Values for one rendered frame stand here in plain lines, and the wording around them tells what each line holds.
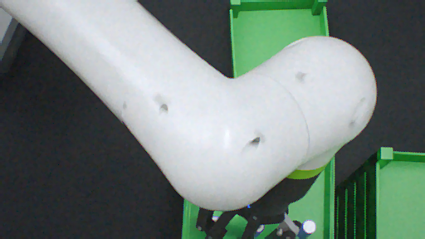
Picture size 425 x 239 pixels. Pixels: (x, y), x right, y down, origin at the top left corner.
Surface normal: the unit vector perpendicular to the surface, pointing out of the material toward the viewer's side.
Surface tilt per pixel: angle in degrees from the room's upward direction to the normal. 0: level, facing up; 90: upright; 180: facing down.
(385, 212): 0
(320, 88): 21
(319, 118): 39
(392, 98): 0
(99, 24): 17
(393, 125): 0
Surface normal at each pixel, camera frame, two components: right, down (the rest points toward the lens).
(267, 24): 0.05, -0.25
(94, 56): -0.59, 0.09
